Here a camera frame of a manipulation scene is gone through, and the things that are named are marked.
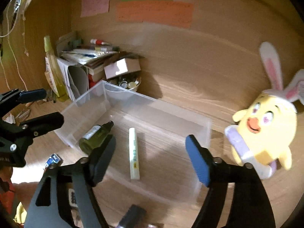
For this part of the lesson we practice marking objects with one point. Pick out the yellow chick plush toy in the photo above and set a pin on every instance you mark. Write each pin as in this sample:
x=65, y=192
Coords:
x=263, y=132

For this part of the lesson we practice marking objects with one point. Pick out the purple dark capped cosmetic tube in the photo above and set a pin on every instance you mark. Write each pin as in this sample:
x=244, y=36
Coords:
x=133, y=217

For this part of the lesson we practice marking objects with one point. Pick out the orange sticky note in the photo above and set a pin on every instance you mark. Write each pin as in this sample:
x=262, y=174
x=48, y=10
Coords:
x=165, y=12

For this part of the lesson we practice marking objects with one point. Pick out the person left hand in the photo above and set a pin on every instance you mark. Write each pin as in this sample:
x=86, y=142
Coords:
x=24, y=191

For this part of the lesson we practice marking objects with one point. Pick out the small dark blue box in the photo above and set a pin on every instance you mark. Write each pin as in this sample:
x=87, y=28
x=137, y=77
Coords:
x=53, y=159

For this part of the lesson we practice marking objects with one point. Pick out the mahjong tile eraser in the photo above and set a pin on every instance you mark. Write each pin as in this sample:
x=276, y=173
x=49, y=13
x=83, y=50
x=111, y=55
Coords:
x=72, y=198

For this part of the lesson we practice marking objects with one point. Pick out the pink sticky note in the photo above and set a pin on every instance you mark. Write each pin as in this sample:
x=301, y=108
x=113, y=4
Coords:
x=93, y=7

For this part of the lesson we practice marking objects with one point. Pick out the tall yellow spray bottle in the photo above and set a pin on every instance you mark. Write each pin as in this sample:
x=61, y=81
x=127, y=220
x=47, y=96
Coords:
x=53, y=73

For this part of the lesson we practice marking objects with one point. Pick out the stack of books papers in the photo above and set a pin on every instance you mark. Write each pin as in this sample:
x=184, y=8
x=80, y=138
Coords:
x=71, y=47

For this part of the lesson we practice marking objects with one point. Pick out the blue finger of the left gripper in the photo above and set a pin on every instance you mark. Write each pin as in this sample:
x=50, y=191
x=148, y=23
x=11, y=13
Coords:
x=32, y=96

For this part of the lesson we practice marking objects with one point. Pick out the red white marker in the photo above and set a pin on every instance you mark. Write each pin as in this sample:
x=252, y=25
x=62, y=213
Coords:
x=99, y=42

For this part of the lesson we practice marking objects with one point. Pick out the dark green spray bottle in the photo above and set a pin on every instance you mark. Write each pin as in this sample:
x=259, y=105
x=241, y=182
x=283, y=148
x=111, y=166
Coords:
x=95, y=137

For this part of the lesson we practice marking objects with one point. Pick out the white bowl with items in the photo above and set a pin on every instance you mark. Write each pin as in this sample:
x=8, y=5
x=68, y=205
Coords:
x=129, y=82

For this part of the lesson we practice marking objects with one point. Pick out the small white cardboard box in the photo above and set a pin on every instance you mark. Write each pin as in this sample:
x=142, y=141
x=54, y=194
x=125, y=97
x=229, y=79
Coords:
x=122, y=67

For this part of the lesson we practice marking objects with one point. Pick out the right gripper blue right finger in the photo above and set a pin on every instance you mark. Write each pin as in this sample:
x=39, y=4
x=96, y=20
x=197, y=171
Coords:
x=201, y=159

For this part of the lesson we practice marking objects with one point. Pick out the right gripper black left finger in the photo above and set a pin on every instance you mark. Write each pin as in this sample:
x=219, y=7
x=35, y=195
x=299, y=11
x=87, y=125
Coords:
x=100, y=158

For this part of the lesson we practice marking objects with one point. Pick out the clear plastic storage bin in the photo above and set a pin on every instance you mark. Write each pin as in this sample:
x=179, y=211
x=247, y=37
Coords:
x=150, y=156

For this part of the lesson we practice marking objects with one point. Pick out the white folded papers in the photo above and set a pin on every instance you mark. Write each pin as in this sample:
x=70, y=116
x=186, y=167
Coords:
x=75, y=79

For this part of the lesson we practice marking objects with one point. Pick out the white green lip balm box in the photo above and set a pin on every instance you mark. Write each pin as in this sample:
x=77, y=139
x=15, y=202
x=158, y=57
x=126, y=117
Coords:
x=133, y=155

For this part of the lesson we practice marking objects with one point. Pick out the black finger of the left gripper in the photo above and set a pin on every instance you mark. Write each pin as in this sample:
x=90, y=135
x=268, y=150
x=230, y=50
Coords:
x=43, y=124

